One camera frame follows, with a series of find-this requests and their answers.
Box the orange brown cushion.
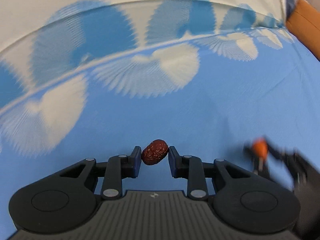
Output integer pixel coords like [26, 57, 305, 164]
[286, 0, 320, 60]

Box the blue patterned bed sheet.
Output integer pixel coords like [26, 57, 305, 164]
[1, 0, 319, 239]

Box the blue fabric sofa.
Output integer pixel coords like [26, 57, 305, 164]
[286, 0, 295, 18]

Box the orange tangerine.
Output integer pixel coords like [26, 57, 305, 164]
[252, 138, 268, 160]

